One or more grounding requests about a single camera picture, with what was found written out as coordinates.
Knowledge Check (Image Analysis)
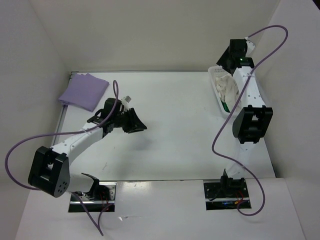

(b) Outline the white plastic laundry basket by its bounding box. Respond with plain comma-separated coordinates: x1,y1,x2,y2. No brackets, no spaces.
208,66,240,119

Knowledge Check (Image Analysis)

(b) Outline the purple t-shirt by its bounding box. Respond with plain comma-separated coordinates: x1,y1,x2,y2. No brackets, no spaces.
58,73,110,112

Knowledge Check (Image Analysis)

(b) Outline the cream white t-shirt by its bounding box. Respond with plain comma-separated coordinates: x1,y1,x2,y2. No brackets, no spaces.
214,73,240,109

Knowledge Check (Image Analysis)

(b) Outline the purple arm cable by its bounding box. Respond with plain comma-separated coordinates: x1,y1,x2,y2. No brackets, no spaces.
5,79,120,237
211,25,289,216

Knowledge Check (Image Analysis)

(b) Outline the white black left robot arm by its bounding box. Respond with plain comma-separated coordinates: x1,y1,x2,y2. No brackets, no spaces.
28,108,147,200

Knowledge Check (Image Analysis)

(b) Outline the green garment in basket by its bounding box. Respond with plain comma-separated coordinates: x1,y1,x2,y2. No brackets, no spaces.
221,101,230,113

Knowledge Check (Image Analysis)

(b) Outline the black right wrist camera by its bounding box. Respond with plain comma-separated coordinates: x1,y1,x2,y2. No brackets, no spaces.
228,38,256,58

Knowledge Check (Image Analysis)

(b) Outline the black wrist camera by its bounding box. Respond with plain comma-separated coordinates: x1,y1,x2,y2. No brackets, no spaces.
228,38,256,58
87,95,132,125

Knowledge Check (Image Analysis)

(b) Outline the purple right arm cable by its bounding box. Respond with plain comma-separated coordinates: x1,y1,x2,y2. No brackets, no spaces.
211,25,289,216

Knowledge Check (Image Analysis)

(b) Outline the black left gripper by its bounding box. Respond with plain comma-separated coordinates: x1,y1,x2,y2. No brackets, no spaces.
112,107,147,134

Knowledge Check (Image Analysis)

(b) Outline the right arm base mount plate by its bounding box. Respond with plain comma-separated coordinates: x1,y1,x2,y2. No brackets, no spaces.
203,181,252,211

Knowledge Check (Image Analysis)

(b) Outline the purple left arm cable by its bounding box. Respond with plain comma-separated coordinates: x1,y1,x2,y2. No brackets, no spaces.
5,79,120,237

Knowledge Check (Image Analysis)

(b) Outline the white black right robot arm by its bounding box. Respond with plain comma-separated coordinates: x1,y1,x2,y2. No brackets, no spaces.
213,40,273,199

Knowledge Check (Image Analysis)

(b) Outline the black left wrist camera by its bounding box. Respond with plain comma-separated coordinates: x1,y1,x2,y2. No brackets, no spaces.
87,95,132,125

